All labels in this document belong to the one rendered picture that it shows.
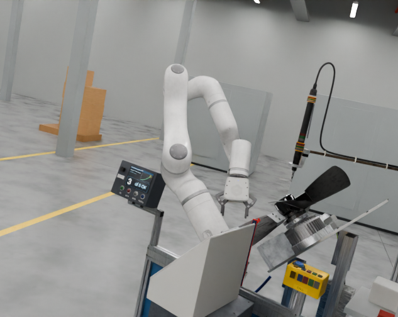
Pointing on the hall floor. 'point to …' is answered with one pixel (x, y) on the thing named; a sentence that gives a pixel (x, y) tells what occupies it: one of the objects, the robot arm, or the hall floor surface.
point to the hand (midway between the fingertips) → (234, 214)
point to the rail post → (143, 288)
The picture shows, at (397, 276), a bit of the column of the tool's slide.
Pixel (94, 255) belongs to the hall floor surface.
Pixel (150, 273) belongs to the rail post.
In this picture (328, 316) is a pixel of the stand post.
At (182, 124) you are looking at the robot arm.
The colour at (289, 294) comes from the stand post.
